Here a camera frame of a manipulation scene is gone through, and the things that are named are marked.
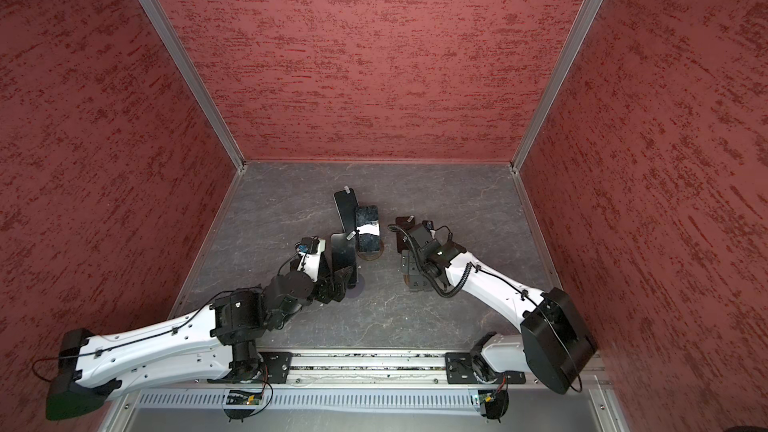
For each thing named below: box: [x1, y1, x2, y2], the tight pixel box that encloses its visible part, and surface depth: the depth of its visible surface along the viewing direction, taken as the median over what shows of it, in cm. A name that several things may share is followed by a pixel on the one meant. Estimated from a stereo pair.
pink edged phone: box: [396, 215, 415, 253], surface depth 105 cm
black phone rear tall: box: [333, 188, 359, 233], surface depth 97 cm
